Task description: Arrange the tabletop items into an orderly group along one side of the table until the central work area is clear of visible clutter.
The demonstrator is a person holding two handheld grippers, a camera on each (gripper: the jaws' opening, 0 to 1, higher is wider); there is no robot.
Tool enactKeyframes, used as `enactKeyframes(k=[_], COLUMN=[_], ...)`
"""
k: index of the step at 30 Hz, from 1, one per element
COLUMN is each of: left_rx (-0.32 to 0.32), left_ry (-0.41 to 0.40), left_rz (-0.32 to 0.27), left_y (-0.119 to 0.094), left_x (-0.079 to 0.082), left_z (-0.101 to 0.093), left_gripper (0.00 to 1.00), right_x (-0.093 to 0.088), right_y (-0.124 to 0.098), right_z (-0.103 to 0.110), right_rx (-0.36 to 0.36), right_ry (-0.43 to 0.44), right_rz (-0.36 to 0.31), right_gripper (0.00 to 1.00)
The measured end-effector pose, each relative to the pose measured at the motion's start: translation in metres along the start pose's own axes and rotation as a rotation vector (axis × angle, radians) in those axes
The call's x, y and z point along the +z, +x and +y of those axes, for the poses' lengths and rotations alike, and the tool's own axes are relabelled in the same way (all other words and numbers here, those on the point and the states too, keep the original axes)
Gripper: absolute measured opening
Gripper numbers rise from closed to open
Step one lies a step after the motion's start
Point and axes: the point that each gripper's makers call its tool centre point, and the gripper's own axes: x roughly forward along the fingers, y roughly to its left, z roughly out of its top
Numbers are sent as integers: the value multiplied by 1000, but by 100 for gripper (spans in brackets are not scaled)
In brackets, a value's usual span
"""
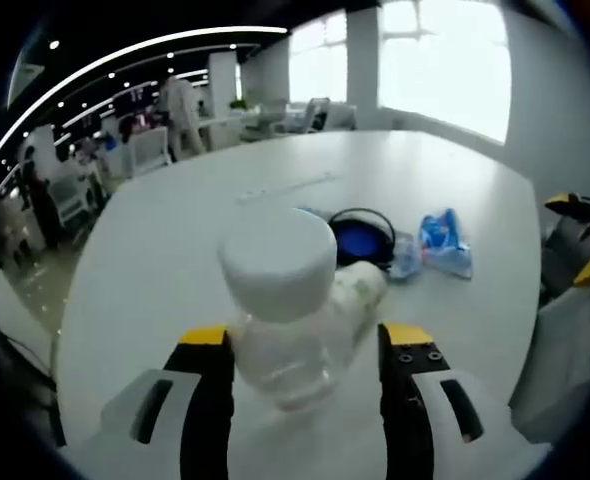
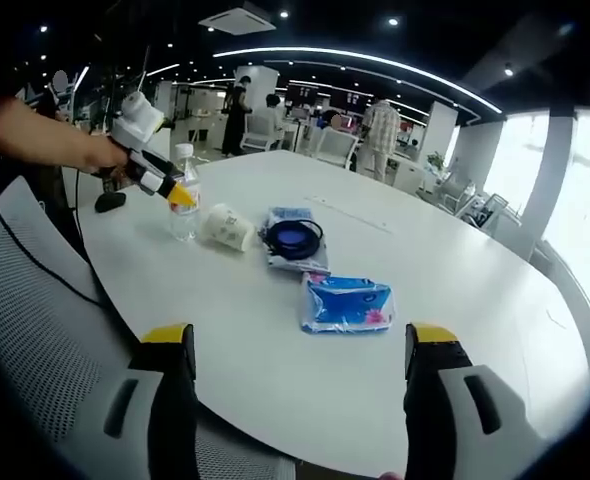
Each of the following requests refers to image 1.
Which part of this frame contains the white pillar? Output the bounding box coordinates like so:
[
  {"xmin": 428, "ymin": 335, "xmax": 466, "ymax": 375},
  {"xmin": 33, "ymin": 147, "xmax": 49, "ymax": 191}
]
[{"xmin": 345, "ymin": 8, "xmax": 380, "ymax": 132}]

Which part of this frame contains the clear plastic water bottle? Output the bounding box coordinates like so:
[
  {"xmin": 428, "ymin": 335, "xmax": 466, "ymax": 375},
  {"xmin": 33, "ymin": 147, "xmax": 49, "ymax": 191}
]
[{"xmin": 217, "ymin": 206, "xmax": 351, "ymax": 413}]

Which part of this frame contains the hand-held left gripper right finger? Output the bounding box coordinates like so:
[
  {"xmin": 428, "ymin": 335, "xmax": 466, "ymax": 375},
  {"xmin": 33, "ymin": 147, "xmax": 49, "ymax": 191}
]
[{"xmin": 377, "ymin": 322, "xmax": 487, "ymax": 480}]

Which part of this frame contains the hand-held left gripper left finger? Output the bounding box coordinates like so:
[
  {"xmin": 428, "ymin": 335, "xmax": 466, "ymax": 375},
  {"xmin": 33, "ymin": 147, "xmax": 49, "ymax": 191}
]
[{"xmin": 99, "ymin": 323, "xmax": 236, "ymax": 480}]

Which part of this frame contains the blue bowl black rim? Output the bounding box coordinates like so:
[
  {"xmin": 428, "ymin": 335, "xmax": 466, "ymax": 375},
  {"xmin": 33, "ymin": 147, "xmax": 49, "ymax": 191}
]
[{"xmin": 326, "ymin": 207, "xmax": 398, "ymax": 274}]

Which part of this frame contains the white table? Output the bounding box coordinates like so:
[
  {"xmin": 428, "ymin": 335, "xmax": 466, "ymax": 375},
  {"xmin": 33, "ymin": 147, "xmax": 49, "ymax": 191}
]
[{"xmin": 54, "ymin": 128, "xmax": 544, "ymax": 480}]

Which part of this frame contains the blue tissue pack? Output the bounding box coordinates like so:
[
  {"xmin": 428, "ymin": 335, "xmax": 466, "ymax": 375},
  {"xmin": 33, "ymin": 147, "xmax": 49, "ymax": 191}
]
[{"xmin": 388, "ymin": 206, "xmax": 474, "ymax": 282}]

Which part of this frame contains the curved ceiling light strip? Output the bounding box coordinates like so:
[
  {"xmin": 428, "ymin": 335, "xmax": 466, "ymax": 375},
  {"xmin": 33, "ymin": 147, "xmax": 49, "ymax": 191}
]
[{"xmin": 0, "ymin": 25, "xmax": 293, "ymax": 154}]

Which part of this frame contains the white background office chair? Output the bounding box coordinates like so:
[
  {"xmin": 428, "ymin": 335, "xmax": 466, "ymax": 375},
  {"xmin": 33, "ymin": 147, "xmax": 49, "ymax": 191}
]
[{"xmin": 299, "ymin": 97, "xmax": 332, "ymax": 134}]

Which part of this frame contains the white paper cup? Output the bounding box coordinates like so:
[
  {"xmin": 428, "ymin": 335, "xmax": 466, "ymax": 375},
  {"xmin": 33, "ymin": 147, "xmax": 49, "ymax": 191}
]
[{"xmin": 331, "ymin": 261, "xmax": 389, "ymax": 329}]

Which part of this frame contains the grey mesh office chair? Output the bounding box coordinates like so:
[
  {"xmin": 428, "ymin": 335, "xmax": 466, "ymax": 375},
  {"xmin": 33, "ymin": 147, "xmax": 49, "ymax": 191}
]
[{"xmin": 508, "ymin": 219, "xmax": 590, "ymax": 447}]

